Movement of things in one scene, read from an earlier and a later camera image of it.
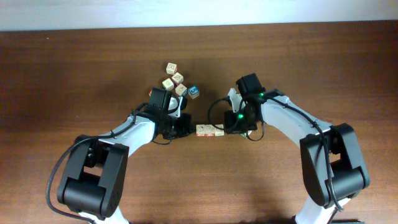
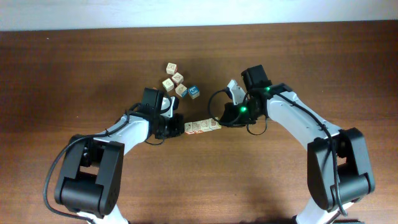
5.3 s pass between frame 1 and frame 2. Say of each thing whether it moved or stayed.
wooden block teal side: stayed
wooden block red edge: stayed
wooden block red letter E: moved
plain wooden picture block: stayed
